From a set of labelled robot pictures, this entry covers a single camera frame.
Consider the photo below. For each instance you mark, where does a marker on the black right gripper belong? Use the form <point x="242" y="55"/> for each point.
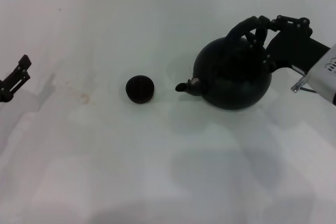
<point x="294" y="48"/>

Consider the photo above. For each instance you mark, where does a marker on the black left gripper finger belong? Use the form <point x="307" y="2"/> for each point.
<point x="24" y="61"/>
<point x="17" y="86"/>

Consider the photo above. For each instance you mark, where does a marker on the black round teapot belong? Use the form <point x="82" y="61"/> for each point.
<point x="236" y="87"/>

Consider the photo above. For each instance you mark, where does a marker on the small black teacup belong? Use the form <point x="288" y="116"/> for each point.
<point x="140" y="89"/>

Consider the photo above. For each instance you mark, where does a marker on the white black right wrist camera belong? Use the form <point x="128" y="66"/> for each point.
<point x="324" y="74"/>

